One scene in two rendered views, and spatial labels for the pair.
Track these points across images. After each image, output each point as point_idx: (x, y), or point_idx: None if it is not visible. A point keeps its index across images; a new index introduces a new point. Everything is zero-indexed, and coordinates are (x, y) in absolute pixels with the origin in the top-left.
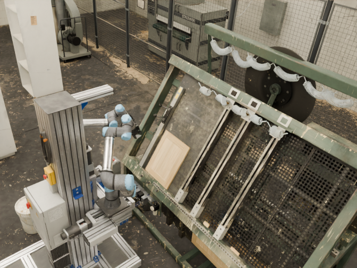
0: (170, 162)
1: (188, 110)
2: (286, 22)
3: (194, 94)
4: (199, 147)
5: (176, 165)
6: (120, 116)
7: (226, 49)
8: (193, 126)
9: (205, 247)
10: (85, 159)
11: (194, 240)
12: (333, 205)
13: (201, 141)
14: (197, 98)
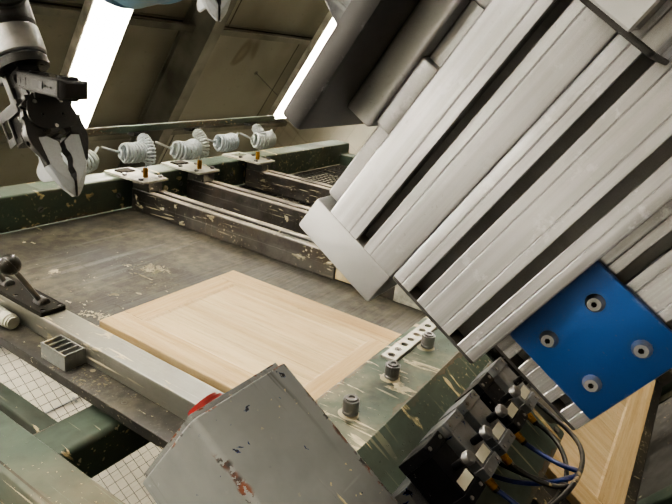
0: (279, 320)
1: (69, 269)
2: None
3: (17, 253)
4: (237, 261)
5: (298, 303)
6: (26, 11)
7: None
8: (150, 265)
9: (593, 456)
10: None
11: (594, 502)
12: None
13: (220, 257)
14: (45, 248)
